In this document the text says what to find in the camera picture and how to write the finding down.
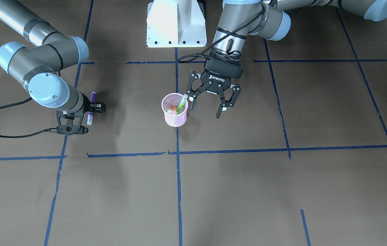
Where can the green highlighter pen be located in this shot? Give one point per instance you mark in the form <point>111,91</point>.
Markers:
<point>181,104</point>

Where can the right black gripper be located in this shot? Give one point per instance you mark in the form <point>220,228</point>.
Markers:
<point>99,107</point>

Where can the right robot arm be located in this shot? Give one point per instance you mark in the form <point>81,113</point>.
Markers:
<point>37,69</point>

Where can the pink mesh pen holder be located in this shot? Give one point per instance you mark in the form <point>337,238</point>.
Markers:
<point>167,102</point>

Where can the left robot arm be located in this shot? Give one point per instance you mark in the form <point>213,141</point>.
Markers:
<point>266,19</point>

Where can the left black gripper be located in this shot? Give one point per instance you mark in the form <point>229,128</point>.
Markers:
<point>218,79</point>

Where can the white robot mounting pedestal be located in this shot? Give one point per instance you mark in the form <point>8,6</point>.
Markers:
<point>176,23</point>

